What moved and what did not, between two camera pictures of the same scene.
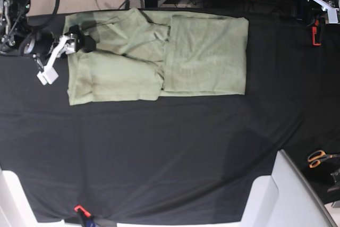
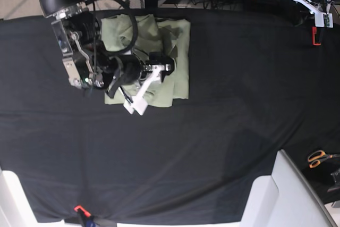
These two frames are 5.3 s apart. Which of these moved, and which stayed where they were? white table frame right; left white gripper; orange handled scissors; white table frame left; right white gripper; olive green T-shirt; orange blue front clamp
Moved: left white gripper; olive green T-shirt; right white gripper
Stayed: orange blue front clamp; white table frame left; orange handled scissors; white table frame right
